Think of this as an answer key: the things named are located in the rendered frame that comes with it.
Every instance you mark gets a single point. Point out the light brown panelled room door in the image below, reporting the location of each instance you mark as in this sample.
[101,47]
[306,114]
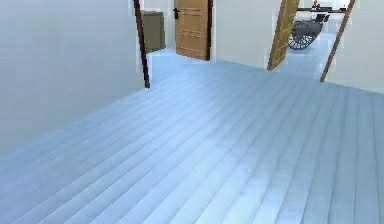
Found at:
[192,30]

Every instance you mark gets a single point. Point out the olive green cupboard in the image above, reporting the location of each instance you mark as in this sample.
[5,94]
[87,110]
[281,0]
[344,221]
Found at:
[153,31]

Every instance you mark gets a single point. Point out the light brown open room door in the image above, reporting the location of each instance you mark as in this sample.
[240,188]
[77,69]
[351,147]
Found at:
[283,33]

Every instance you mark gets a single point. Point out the black table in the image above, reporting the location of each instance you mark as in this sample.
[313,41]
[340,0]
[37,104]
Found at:
[321,9]

